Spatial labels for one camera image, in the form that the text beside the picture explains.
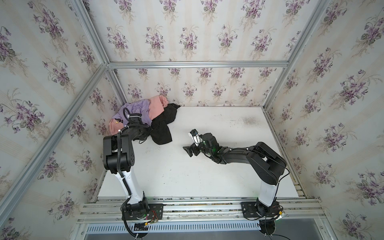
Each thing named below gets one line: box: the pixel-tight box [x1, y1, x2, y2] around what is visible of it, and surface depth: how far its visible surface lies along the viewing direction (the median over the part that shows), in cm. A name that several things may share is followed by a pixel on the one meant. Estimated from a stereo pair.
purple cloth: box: [112, 99, 153, 126], surface depth 111 cm
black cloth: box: [150, 103, 181, 145], surface depth 108 cm
